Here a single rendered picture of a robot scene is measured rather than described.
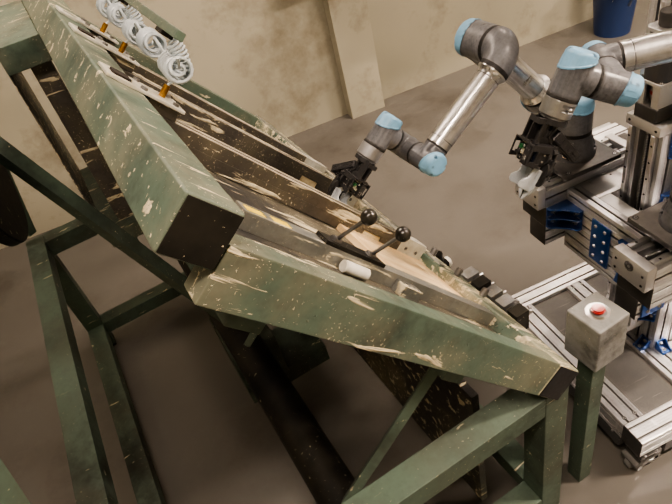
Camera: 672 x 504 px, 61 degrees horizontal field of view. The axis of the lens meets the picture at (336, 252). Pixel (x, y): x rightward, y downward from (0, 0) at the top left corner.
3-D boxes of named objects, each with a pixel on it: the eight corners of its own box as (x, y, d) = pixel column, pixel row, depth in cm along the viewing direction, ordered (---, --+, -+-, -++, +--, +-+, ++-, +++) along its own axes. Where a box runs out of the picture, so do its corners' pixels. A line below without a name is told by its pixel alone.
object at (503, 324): (557, 401, 165) (580, 372, 163) (538, 396, 157) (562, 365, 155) (259, 140, 325) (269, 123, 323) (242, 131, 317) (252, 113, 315)
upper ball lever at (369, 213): (339, 252, 130) (382, 222, 123) (327, 247, 128) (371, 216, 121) (336, 238, 132) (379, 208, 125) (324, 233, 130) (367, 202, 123)
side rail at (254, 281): (537, 396, 157) (561, 364, 155) (193, 305, 85) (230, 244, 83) (521, 381, 162) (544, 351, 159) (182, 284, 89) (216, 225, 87)
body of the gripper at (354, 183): (344, 193, 175) (366, 159, 172) (331, 181, 181) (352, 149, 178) (361, 202, 180) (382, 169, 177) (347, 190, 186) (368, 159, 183)
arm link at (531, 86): (559, 127, 204) (473, 55, 169) (529, 114, 215) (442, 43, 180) (580, 97, 201) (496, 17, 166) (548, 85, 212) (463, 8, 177)
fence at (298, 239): (488, 326, 174) (495, 315, 173) (235, 227, 112) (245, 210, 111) (477, 316, 178) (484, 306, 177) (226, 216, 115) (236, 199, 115)
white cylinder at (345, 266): (342, 274, 128) (366, 283, 133) (349, 263, 127) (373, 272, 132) (336, 267, 130) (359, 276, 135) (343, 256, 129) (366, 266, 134)
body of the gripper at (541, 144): (506, 155, 139) (526, 108, 133) (533, 158, 142) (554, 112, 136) (525, 169, 133) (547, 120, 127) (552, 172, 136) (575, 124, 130)
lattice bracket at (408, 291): (416, 303, 145) (423, 293, 144) (399, 296, 140) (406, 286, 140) (407, 294, 148) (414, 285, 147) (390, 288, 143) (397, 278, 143)
